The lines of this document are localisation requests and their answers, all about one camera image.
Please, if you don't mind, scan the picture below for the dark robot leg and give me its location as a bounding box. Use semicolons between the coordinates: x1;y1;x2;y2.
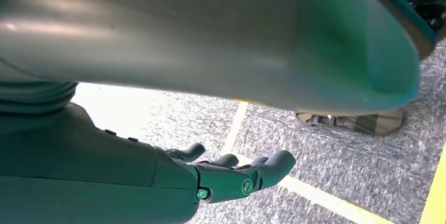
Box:
348;0;446;59

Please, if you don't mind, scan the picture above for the yellow floor tape square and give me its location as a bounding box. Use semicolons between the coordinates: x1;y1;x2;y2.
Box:
219;101;446;224

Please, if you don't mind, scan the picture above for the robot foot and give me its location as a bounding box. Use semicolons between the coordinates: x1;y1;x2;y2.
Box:
295;108;405;138

